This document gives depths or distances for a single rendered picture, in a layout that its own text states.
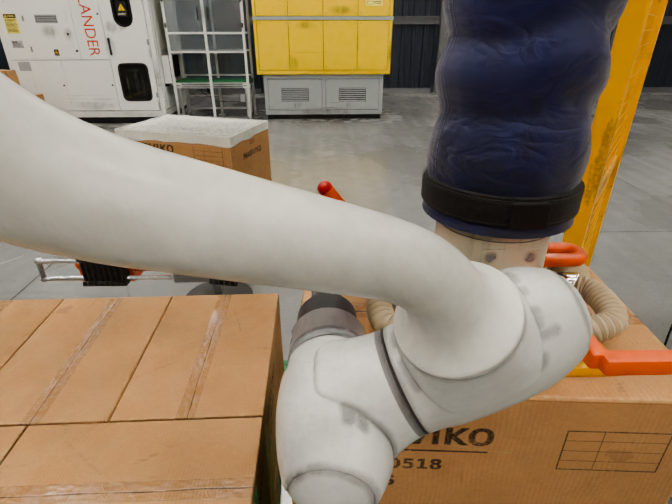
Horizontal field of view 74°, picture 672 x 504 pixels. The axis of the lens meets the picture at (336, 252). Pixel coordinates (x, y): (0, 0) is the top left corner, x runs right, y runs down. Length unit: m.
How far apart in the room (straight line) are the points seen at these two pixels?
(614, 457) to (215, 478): 0.79
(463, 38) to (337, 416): 0.46
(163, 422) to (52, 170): 1.13
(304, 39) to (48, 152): 7.70
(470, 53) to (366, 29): 7.32
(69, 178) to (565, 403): 0.66
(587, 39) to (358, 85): 7.45
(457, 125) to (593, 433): 0.48
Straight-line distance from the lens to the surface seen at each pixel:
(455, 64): 0.61
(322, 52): 7.88
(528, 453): 0.78
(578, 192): 0.68
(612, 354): 0.58
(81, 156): 0.21
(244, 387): 1.33
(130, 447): 1.27
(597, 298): 0.81
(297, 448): 0.38
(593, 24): 0.62
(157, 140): 2.25
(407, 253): 0.26
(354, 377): 0.39
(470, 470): 0.79
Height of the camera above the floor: 1.45
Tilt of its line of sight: 27 degrees down
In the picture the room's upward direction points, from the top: straight up
